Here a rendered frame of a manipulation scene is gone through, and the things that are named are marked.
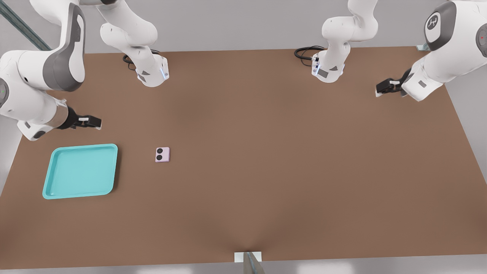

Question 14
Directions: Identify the pale blue-green tray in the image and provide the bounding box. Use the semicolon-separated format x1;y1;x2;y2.
42;143;118;200

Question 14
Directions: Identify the black cable loop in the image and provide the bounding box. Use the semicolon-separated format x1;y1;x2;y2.
294;46;326;67
123;49;161;71

